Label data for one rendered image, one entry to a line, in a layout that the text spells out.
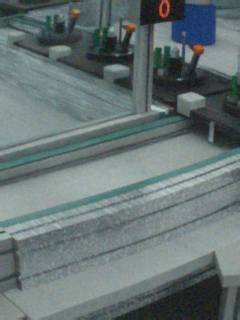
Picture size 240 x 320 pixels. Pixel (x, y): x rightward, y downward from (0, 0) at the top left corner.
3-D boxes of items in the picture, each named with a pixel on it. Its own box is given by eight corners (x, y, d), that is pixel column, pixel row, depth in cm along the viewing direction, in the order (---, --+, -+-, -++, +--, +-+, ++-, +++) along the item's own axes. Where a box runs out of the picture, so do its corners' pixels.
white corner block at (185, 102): (205, 115, 170) (206, 97, 168) (190, 119, 167) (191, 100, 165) (190, 108, 173) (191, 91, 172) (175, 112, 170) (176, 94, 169)
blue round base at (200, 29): (224, 44, 265) (225, 5, 259) (193, 48, 255) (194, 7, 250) (193, 33, 276) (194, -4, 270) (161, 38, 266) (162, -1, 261)
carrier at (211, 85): (243, 92, 186) (245, 44, 181) (171, 111, 171) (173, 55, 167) (176, 66, 203) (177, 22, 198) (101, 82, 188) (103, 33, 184)
